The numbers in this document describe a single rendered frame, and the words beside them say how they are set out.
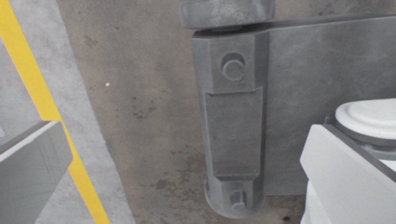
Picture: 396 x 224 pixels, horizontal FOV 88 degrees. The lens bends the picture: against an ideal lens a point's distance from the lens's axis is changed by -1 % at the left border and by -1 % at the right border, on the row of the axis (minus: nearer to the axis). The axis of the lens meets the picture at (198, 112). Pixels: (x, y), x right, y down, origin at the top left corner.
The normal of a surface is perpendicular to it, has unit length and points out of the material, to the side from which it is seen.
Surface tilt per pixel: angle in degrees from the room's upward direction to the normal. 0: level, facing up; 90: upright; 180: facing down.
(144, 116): 0
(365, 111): 90
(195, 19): 37
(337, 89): 0
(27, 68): 0
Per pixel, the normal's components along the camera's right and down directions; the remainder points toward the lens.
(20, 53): -0.07, 0.47
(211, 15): -0.37, 0.49
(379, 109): -0.11, -0.88
